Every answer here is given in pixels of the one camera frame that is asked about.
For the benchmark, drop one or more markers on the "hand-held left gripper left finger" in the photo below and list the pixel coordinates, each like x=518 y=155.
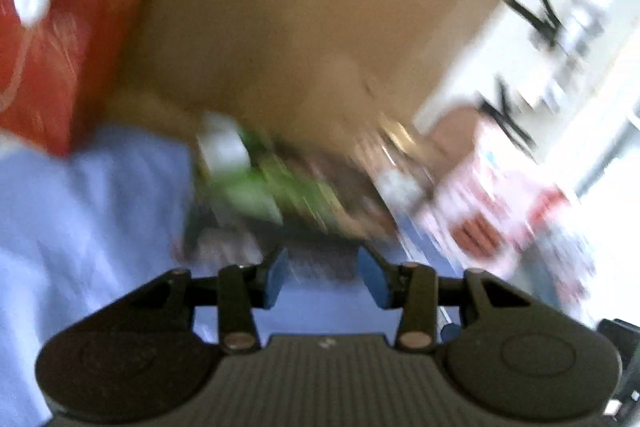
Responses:
x=275 y=278

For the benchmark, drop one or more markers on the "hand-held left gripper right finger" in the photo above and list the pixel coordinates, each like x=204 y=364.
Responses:
x=372 y=278

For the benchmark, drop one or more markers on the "green snack packet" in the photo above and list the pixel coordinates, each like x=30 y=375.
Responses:
x=280 y=187

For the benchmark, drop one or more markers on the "clear jar with gold lid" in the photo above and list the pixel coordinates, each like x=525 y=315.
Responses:
x=400 y=172

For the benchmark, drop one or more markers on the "pink snack bag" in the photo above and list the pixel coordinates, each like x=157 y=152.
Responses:
x=495 y=212

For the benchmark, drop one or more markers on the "white and green packet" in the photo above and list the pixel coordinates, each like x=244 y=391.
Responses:
x=222 y=147

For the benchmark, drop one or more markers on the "brown chair back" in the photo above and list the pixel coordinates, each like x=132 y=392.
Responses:
x=452 y=127

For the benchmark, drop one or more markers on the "blue tablecloth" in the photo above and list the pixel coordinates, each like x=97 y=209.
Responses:
x=85 y=232

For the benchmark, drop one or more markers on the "large brown cardboard box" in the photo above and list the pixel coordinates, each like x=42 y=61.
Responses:
x=310 y=17

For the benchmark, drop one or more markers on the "black metal rack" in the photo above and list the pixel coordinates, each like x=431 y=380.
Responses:
x=530 y=32

